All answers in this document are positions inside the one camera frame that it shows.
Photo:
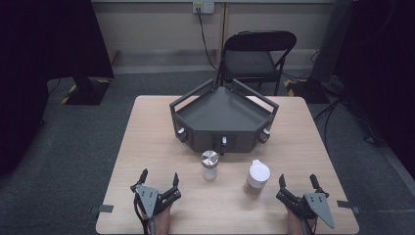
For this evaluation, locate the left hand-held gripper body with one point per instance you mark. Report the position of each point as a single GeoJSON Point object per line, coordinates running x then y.
{"type": "Point", "coordinates": [147, 197]}

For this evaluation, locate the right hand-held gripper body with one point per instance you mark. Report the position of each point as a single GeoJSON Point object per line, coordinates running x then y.
{"type": "Point", "coordinates": [318, 204]}

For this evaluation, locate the spice jar with white lid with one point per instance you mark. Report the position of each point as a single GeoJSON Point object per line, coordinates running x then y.
{"type": "Point", "coordinates": [256, 178]}

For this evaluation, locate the glass jar with silver lid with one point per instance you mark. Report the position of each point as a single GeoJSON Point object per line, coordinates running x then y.
{"type": "Point", "coordinates": [209, 164]}

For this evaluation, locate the person's left hand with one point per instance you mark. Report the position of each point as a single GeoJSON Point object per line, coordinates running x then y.
{"type": "Point", "coordinates": [163, 223]}

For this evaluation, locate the person's right hand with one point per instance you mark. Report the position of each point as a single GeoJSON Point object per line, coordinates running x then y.
{"type": "Point", "coordinates": [296, 225]}

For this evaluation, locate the black rack knob white marker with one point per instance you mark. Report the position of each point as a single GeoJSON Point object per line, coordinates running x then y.
{"type": "Point", "coordinates": [264, 135]}
{"type": "Point", "coordinates": [181, 133]}
{"type": "Point", "coordinates": [223, 143]}

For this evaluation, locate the black stand base striped tape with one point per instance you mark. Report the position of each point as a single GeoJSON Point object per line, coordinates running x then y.
{"type": "Point", "coordinates": [306, 91]}
{"type": "Point", "coordinates": [86, 93]}

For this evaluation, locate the black folding chair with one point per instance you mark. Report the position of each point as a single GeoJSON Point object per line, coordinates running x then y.
{"type": "Point", "coordinates": [249, 62]}

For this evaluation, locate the black curtain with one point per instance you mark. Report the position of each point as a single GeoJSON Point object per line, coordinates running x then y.
{"type": "Point", "coordinates": [39, 65]}
{"type": "Point", "coordinates": [381, 65]}

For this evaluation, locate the grey table bracket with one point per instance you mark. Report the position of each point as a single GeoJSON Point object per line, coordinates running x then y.
{"type": "Point", "coordinates": [347, 205]}
{"type": "Point", "coordinates": [104, 208]}

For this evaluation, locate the white wall socket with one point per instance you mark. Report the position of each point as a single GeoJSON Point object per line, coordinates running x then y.
{"type": "Point", "coordinates": [203, 7]}

